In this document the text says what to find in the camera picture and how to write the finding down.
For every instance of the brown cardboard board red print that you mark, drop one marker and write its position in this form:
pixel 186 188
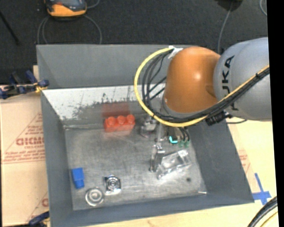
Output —
pixel 20 145

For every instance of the red toy brick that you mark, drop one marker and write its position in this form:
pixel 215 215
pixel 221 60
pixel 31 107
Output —
pixel 119 125

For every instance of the grey metal bin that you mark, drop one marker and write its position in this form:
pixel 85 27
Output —
pixel 125 159

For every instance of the black cylinder on white bracket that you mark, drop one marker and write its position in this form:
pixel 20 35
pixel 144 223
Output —
pixel 216 118

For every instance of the clear square glass dish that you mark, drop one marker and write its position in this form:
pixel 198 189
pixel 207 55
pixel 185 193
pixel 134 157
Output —
pixel 112 184

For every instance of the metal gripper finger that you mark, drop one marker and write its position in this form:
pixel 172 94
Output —
pixel 148 128
pixel 158 158

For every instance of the blue block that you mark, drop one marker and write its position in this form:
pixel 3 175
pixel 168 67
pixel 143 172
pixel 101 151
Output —
pixel 77 176

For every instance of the clear glass block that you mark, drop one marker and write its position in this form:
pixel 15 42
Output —
pixel 174 163

